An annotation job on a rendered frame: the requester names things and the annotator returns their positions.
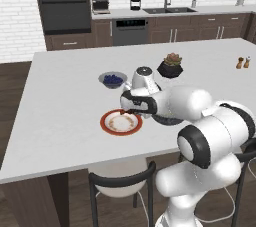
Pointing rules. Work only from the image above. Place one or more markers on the black wall oven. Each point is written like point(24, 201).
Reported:
point(65, 12)

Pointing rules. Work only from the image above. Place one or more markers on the dark wood narrow cupboard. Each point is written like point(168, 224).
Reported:
point(102, 33)

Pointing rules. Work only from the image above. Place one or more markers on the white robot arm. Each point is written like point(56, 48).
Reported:
point(200, 104)

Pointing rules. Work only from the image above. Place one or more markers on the black stool with white seat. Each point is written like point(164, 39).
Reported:
point(237, 201)
point(120, 181)

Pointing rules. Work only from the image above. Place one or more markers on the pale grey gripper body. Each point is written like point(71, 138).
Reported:
point(127, 87)

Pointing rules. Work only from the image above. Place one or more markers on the red rimmed white plate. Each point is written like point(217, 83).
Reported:
point(121, 123)

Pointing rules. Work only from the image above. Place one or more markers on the dark plate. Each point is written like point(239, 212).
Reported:
point(166, 122)

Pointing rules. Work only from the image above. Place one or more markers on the dark wood drawer under oven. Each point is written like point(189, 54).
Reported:
point(70, 41)

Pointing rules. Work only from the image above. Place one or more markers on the brown pepper shaker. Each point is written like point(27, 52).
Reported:
point(239, 63)

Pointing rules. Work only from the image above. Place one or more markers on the white soap dispenser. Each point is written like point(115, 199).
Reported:
point(193, 3)

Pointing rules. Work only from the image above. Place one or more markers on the silver coffee machine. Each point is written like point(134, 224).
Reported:
point(100, 2)

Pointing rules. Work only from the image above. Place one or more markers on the dark wood lower cupboards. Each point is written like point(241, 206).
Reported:
point(200, 27)

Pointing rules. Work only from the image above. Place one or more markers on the white topped salt shaker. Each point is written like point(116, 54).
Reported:
point(247, 62)

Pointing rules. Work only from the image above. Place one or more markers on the dark sink basin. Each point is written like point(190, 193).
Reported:
point(170, 10)

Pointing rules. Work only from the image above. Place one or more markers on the grey dishwasher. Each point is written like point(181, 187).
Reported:
point(130, 32)

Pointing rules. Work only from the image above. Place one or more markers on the dark wood island base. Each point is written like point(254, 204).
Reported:
point(33, 201)

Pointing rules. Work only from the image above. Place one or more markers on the succulent in black pot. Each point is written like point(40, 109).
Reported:
point(170, 69)

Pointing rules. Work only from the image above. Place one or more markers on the grey bowl with blue inside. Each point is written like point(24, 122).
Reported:
point(112, 80)

